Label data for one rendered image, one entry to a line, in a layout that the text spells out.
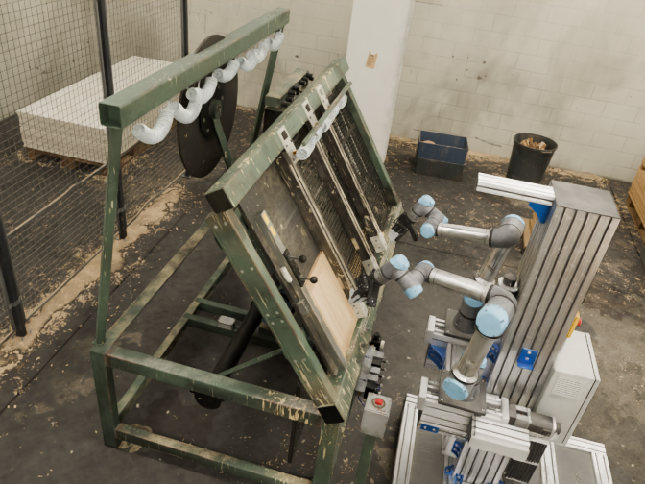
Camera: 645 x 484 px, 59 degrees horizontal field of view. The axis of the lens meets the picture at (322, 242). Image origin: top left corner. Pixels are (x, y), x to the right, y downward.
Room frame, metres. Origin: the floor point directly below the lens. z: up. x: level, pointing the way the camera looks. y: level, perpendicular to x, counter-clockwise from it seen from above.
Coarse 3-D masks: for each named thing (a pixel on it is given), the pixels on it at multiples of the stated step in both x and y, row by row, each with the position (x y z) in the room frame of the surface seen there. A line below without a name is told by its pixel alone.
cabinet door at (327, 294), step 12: (324, 264) 2.53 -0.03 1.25; (312, 276) 2.36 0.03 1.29; (324, 276) 2.47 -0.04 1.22; (312, 288) 2.29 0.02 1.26; (324, 288) 2.40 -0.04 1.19; (336, 288) 2.51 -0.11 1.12; (324, 300) 2.34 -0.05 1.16; (336, 300) 2.45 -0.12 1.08; (324, 312) 2.28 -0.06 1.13; (336, 312) 2.38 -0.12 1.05; (348, 312) 2.49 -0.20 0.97; (336, 324) 2.32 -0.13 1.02; (348, 324) 2.43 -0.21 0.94; (336, 336) 2.25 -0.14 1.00; (348, 336) 2.36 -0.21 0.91
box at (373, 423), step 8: (368, 400) 1.90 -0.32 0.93; (368, 408) 1.85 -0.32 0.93; (376, 408) 1.86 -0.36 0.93; (384, 408) 1.87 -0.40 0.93; (368, 416) 1.84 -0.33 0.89; (376, 416) 1.84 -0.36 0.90; (384, 416) 1.83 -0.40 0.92; (368, 424) 1.84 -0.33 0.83; (376, 424) 1.83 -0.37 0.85; (384, 424) 1.83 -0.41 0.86; (368, 432) 1.84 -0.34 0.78; (376, 432) 1.83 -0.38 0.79
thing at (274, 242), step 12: (264, 228) 2.21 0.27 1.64; (276, 240) 2.21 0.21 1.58; (276, 252) 2.20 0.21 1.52; (300, 288) 2.17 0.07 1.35; (312, 300) 2.20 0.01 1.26; (312, 312) 2.16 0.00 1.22; (324, 324) 2.18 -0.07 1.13; (324, 336) 2.14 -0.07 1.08; (336, 348) 2.16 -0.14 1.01; (336, 360) 2.13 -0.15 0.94
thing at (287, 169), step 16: (288, 144) 2.66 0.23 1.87; (288, 160) 2.63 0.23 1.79; (288, 176) 2.63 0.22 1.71; (304, 192) 2.63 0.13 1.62; (304, 208) 2.61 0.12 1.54; (320, 224) 2.60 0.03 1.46; (320, 240) 2.59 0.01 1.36; (336, 256) 2.58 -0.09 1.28; (336, 272) 2.57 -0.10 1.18; (352, 288) 2.56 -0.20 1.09; (352, 304) 2.55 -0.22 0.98
